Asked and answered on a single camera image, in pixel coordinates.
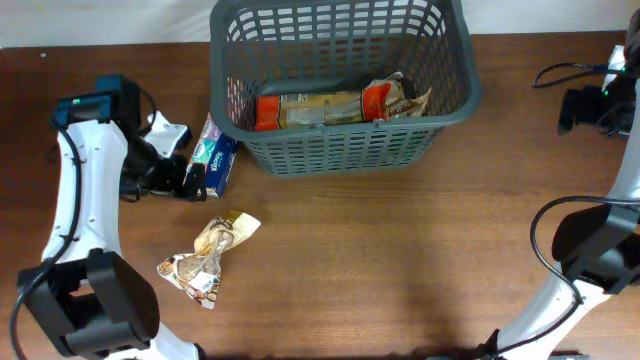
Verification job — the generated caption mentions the tissue pack multipack box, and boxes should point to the tissue pack multipack box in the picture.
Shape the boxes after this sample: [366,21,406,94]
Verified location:
[186,114,239,198]

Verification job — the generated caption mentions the long pasta package red ends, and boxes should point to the long pasta package red ends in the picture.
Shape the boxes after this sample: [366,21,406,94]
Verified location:
[255,83,392,132]

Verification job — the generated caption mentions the grey plastic shopping basket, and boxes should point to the grey plastic shopping basket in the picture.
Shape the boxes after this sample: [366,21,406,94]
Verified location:
[209,0,481,177]

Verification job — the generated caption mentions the snack bag beige brown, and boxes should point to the snack bag beige brown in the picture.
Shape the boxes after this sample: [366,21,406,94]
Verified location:
[157,210,261,309]
[366,72,432,121]

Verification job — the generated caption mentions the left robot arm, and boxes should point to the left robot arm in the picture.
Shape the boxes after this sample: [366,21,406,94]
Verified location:
[9,75,206,359]

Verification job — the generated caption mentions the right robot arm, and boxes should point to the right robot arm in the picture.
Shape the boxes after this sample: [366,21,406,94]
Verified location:
[474,14,639,359]

